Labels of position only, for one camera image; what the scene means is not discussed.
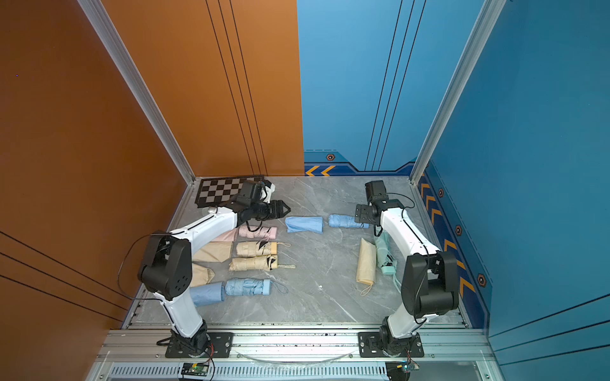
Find mint green sleeved umbrella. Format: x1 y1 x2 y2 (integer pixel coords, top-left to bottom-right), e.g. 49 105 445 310
374 232 401 291

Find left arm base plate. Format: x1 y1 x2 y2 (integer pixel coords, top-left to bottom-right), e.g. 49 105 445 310
157 332 234 360

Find light blue umbrella sleeve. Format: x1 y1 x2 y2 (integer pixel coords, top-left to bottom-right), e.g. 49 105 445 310
190 282 226 307

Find beige sleeved umbrella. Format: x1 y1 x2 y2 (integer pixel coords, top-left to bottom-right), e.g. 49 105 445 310
356 239 376 296

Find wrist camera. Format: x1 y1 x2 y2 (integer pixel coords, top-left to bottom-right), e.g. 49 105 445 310
236 179 276 206
365 180 389 204

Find aluminium front rail frame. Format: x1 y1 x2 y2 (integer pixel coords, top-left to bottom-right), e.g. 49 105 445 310
87 324 503 380

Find checkerboard calibration board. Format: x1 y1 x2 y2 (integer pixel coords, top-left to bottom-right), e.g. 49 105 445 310
195 175 265 208

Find pink umbrella sleeve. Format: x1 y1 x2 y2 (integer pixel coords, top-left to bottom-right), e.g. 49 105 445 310
211 229 238 242

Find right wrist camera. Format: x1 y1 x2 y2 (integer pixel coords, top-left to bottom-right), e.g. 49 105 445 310
365 180 389 204

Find cream umbrella sleeve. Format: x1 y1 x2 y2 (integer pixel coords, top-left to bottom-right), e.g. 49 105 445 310
192 242 233 263

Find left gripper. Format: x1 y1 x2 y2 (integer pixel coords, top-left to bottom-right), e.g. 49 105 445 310
251 199 292 221

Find small right circuit board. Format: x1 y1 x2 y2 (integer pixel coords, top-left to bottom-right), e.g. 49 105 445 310
397 360 420 374

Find green circuit board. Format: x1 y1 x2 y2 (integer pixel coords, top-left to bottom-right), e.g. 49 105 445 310
180 362 211 380

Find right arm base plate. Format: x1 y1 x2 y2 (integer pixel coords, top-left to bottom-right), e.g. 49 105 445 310
357 332 425 358

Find light blue sleeved umbrella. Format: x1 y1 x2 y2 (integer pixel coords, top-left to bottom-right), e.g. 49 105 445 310
224 278 288 296

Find cream umbrella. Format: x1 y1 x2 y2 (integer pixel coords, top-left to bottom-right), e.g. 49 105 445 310
236 241 291 258

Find pale yellow umbrella sleeve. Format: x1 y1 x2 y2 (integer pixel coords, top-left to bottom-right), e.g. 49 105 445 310
190 263 215 287

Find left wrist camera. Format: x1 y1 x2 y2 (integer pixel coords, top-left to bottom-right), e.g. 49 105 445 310
236 179 276 206

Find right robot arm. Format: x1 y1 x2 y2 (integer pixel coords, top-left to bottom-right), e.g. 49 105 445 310
355 200 460 357

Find pink umbrella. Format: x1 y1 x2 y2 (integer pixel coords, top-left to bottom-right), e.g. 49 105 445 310
238 225 277 241

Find pale yellow sleeved umbrella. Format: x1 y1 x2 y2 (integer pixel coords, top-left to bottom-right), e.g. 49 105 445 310
229 255 296 271

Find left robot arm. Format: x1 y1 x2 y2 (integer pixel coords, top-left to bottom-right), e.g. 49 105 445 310
138 200 291 357

